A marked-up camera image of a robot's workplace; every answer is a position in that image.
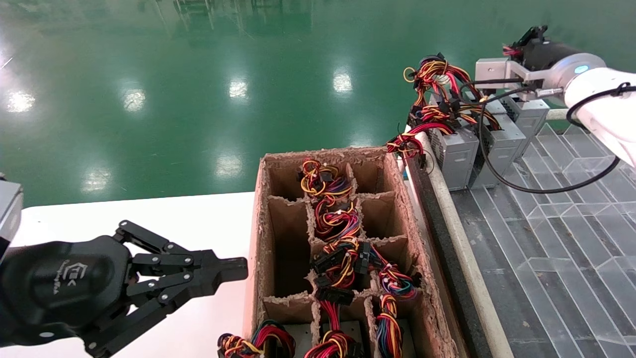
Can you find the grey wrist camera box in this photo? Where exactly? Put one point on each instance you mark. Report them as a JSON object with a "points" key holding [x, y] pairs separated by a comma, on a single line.
{"points": [[9, 214], [497, 69]]}

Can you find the brown cardboard divider box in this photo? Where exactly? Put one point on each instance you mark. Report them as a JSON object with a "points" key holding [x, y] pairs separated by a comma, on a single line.
{"points": [[285, 174]]}

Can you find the conveyor belt with clear dividers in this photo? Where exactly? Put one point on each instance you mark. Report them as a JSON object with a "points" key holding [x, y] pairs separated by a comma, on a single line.
{"points": [[556, 238]]}

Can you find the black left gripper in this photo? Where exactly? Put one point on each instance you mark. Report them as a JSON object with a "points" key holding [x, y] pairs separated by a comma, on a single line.
{"points": [[59, 283]]}

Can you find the short white conveyor rail pipe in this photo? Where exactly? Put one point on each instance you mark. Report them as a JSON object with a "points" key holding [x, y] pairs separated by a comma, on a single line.
{"points": [[556, 114]]}

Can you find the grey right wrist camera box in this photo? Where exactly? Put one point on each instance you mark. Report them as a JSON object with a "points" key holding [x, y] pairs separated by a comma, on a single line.
{"points": [[497, 69]]}

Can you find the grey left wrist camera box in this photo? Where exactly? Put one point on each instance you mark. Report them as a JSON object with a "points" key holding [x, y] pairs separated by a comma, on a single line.
{"points": [[9, 214]]}

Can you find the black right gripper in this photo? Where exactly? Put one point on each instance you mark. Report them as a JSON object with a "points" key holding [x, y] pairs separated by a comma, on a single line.
{"points": [[549, 53]]}

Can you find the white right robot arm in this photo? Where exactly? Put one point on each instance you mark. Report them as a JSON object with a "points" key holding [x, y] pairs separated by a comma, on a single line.
{"points": [[606, 104]]}

